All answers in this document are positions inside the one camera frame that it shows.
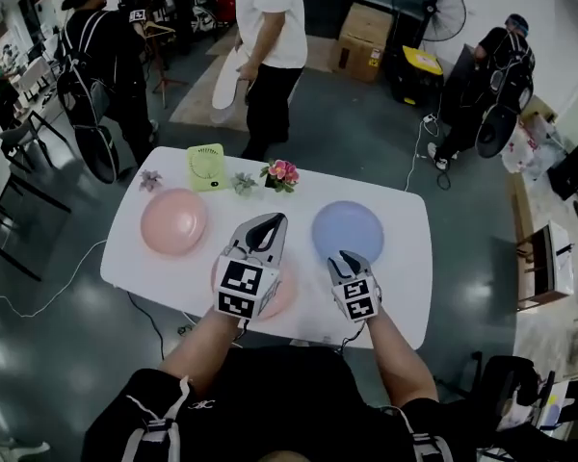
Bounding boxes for grey chair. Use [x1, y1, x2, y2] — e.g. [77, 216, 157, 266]
[0, 111, 71, 172]

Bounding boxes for black cabinet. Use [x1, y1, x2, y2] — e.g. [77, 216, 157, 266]
[442, 43, 483, 124]

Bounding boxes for cardboard box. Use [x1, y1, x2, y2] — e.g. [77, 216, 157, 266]
[330, 2, 395, 84]

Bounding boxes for black floor fan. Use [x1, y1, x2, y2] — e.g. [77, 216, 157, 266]
[389, 0, 467, 66]

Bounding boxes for beige rug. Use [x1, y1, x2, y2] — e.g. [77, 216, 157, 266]
[206, 29, 336, 74]
[169, 53, 251, 132]

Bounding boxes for wooden coat stand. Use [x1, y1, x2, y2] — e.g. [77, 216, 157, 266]
[134, 0, 189, 110]

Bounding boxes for black flat box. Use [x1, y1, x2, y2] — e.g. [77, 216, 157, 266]
[547, 140, 578, 201]

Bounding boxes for yellow-green desk fan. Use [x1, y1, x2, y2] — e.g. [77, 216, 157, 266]
[186, 142, 229, 193]

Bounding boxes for small pink succulent plant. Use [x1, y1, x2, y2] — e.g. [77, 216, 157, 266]
[139, 169, 164, 193]

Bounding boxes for person's black clothing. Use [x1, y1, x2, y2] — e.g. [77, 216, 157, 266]
[81, 346, 468, 462]

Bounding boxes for person's right forearm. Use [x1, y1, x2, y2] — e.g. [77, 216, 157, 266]
[365, 313, 439, 408]

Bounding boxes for person's left forearm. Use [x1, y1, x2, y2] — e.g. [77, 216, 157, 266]
[158, 308, 245, 397]

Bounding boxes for white plastic bag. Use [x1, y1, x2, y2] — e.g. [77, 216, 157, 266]
[500, 122, 543, 175]

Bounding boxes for wooden side cabinet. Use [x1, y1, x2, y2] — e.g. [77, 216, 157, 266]
[515, 218, 575, 313]

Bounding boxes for yellow and black machine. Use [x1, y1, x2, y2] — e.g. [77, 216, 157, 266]
[389, 44, 445, 108]

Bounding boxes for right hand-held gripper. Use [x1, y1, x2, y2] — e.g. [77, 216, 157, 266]
[327, 251, 382, 324]

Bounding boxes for potted pink flowers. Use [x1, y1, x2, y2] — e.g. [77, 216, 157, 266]
[259, 159, 301, 194]

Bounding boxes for white oval board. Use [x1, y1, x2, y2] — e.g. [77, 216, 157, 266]
[211, 45, 251, 124]

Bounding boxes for salmon pink plate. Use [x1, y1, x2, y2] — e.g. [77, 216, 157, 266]
[211, 257, 299, 321]

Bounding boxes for light pink plate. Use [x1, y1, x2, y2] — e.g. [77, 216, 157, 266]
[140, 188, 209, 258]

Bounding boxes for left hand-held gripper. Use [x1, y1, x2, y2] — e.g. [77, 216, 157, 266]
[213, 212, 289, 321]

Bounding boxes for small green succulent plant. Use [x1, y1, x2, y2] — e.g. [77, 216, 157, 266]
[230, 172, 259, 196]

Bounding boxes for blue plate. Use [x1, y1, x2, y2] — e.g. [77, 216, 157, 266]
[311, 200, 385, 267]

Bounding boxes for black office chair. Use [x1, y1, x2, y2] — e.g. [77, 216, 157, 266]
[471, 351, 558, 432]

